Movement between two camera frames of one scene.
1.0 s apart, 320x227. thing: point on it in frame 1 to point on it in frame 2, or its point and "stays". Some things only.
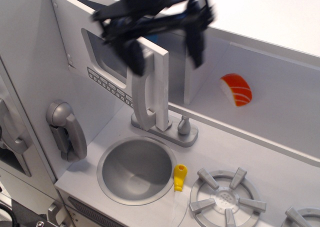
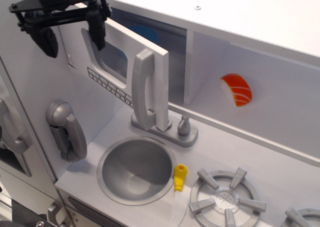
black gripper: (145, 10) to (51, 4)
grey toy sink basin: (136, 171) stays
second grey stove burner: (307, 217) stays
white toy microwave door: (90, 53) stays
